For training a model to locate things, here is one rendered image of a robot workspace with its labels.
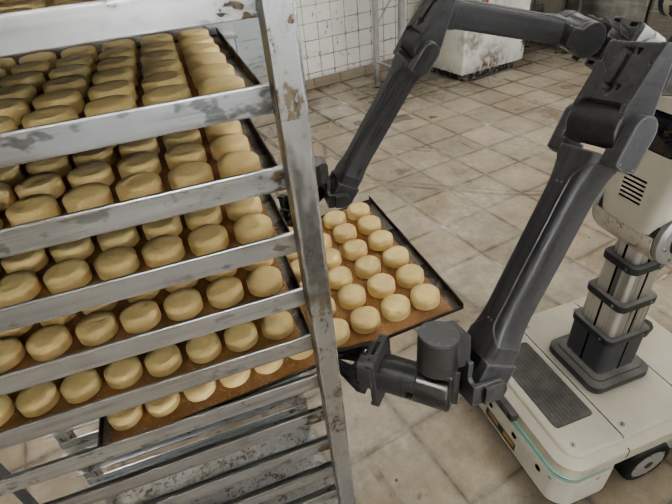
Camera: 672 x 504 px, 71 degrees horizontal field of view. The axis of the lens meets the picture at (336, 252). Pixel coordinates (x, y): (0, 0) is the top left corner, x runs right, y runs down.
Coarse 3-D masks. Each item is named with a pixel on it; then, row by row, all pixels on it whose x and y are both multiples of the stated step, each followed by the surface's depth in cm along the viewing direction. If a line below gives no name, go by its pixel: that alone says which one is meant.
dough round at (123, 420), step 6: (132, 408) 71; (138, 408) 71; (114, 414) 71; (120, 414) 71; (126, 414) 70; (132, 414) 70; (138, 414) 71; (108, 420) 70; (114, 420) 70; (120, 420) 70; (126, 420) 70; (132, 420) 70; (138, 420) 71; (114, 426) 70; (120, 426) 70; (126, 426) 70; (132, 426) 71
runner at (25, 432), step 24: (240, 360) 66; (264, 360) 68; (168, 384) 64; (192, 384) 66; (72, 408) 61; (96, 408) 62; (120, 408) 63; (0, 432) 59; (24, 432) 60; (48, 432) 62
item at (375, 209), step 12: (372, 204) 108; (384, 216) 102; (396, 228) 97; (396, 240) 96; (408, 240) 93; (408, 252) 92; (420, 264) 89; (432, 276) 86; (444, 288) 83; (456, 300) 80; (420, 324) 77; (300, 372) 73; (240, 396) 72; (108, 432) 71
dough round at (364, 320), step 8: (352, 312) 79; (360, 312) 79; (368, 312) 78; (376, 312) 78; (352, 320) 78; (360, 320) 77; (368, 320) 77; (376, 320) 77; (352, 328) 79; (360, 328) 77; (368, 328) 76; (376, 328) 77
